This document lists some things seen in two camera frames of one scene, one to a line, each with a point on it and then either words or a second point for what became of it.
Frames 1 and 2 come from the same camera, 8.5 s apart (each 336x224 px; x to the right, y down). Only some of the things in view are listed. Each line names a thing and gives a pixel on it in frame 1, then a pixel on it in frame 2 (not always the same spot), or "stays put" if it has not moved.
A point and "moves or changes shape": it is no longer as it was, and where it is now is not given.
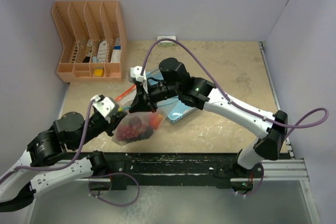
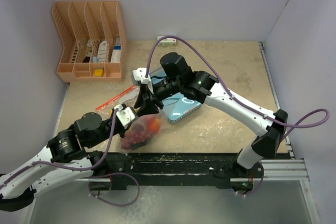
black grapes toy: (146, 135) -> (137, 145)
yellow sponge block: (99, 72) stays put
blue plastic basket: (174, 108) stays put
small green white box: (166, 43) stays put
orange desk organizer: (93, 39) stays put
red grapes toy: (126, 131) moves or changes shape
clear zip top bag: (125, 97) stays put
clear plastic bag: (135, 126) moves or changes shape
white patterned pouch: (102, 52) stays put
